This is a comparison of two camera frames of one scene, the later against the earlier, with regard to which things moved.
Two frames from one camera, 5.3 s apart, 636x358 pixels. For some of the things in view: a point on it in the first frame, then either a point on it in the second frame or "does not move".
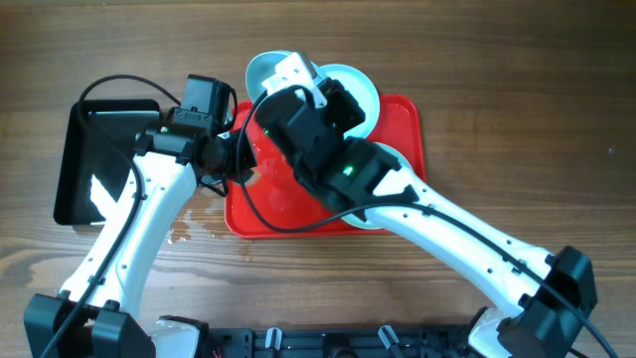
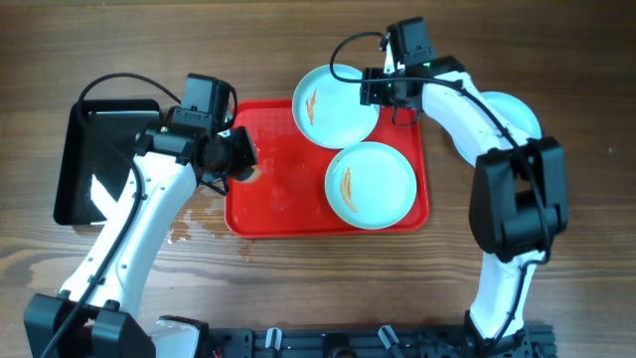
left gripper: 243,155 does not move
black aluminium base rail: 338,341 does not move
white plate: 259,69 → 514,116
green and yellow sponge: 251,176 does not move
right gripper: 343,104 → 371,87
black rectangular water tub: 96,151 does not move
